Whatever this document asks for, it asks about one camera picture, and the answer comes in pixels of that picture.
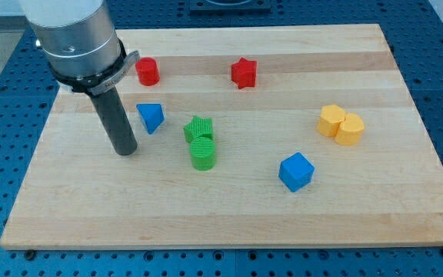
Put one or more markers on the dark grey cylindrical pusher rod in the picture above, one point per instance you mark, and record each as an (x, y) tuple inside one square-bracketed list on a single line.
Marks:
[(114, 119)]

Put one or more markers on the black silver tool flange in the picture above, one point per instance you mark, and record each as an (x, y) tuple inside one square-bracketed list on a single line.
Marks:
[(100, 82)]

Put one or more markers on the blue triangle block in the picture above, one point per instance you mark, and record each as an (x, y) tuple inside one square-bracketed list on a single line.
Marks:
[(152, 116)]

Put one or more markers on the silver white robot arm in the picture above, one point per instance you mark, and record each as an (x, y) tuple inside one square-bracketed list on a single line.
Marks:
[(85, 55)]

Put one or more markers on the red cylinder block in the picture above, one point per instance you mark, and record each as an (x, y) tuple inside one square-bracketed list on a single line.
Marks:
[(147, 71)]

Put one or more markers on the green star block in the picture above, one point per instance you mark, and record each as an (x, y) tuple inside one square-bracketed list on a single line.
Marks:
[(198, 127)]

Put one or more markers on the green cylinder block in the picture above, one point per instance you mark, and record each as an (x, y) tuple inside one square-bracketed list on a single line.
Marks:
[(203, 153)]

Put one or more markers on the red star block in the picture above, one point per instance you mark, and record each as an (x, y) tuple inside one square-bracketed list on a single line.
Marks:
[(244, 73)]

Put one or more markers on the blue cube block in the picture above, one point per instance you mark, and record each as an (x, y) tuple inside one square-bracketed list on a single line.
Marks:
[(296, 172)]

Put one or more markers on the light wooden board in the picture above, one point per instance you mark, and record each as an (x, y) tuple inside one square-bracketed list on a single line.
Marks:
[(384, 191)]

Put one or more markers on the yellow hexagon block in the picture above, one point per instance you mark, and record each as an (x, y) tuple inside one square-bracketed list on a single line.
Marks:
[(329, 120)]

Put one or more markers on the yellow heart block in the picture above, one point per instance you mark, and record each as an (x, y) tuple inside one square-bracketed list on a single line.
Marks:
[(350, 130)]

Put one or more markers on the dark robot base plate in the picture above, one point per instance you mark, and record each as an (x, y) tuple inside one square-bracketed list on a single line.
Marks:
[(229, 5)]

